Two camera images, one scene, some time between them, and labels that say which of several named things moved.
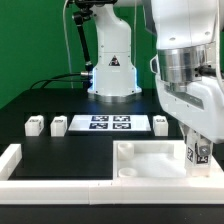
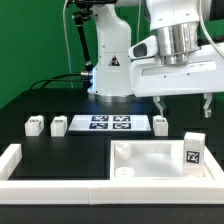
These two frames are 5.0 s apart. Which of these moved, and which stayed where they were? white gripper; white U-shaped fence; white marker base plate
Moved: white gripper
Stayed: white U-shaped fence; white marker base plate
